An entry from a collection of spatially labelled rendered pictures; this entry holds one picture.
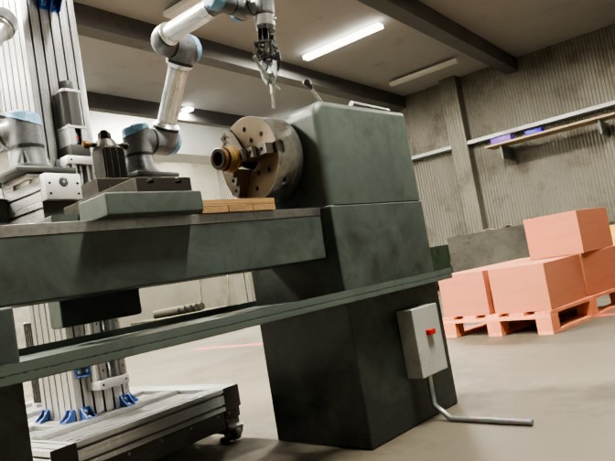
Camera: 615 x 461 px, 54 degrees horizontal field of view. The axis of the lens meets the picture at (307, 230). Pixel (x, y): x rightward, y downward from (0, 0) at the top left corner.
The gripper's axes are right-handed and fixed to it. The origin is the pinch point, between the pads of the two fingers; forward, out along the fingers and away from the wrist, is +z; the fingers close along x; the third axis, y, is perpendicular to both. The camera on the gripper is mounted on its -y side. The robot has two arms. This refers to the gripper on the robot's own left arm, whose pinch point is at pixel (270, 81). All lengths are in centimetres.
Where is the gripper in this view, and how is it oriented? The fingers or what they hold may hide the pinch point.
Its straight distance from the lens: 235.7
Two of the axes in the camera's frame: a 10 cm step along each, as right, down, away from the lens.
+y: -2.1, 0.2, -9.8
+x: 9.8, -0.5, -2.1
